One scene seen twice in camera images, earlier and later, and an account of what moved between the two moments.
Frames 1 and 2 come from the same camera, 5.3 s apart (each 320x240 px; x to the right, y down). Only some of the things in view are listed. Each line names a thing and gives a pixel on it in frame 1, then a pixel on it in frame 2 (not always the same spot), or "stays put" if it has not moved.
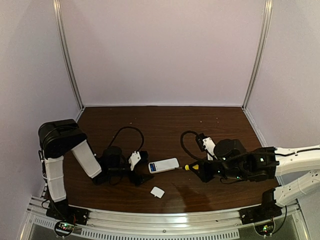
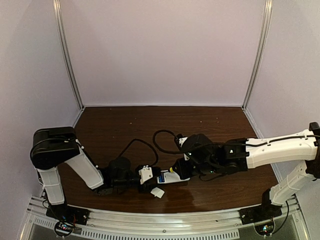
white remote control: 161,165 → 170,176
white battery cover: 157,192 stays put
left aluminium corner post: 73,76 stays put
